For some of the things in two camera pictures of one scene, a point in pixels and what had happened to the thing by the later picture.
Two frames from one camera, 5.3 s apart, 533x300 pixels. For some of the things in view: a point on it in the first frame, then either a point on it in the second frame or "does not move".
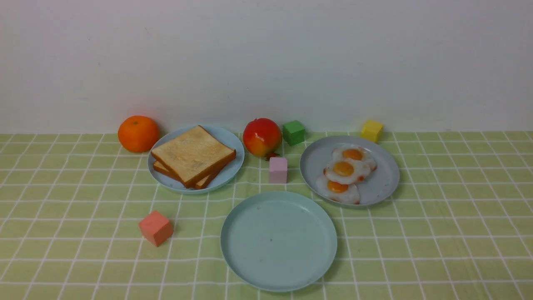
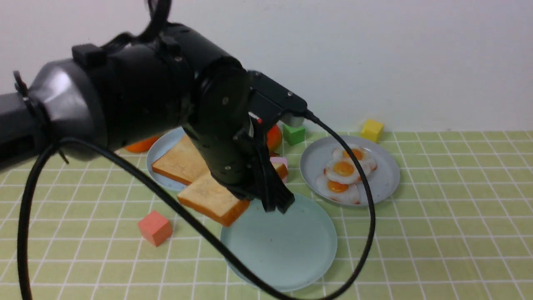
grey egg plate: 376,187 does not move
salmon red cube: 155,228 does not move
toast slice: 193,156 to 210,197
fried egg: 345,171 does not move
